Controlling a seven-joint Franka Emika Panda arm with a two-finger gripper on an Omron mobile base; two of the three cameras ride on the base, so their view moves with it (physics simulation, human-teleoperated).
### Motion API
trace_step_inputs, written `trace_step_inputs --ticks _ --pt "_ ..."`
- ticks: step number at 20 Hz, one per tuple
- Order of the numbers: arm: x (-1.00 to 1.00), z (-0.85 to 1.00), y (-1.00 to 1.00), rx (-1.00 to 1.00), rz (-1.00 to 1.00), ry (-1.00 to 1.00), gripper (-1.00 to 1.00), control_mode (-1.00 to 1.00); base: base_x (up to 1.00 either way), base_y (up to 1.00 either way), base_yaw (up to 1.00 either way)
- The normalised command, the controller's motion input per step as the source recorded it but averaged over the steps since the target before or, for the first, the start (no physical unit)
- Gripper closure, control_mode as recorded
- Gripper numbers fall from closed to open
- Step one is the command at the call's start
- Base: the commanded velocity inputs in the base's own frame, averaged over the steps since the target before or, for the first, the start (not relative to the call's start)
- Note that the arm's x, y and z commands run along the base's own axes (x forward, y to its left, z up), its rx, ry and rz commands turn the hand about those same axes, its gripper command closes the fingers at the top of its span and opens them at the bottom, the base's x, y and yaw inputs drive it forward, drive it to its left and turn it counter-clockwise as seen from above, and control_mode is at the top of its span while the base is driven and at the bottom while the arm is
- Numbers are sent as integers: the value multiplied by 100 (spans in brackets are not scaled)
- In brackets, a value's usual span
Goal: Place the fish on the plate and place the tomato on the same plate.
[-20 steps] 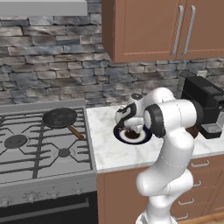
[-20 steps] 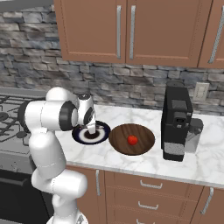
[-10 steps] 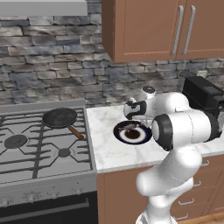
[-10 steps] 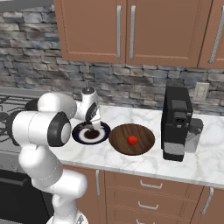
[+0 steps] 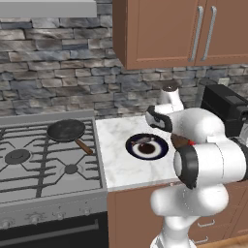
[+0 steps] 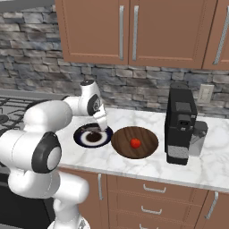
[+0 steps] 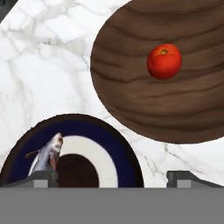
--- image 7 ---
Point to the silver grey fish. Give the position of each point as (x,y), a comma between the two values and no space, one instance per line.
(48,154)

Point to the round dark wooden board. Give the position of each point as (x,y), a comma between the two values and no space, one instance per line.
(140,87)

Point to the red tomato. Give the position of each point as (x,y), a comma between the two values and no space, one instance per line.
(164,61)

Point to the blue and white ringed plate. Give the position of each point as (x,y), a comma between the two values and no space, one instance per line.
(110,145)

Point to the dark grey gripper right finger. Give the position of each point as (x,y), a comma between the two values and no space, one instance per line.
(178,176)

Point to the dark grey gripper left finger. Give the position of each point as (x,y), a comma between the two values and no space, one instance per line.
(43,176)

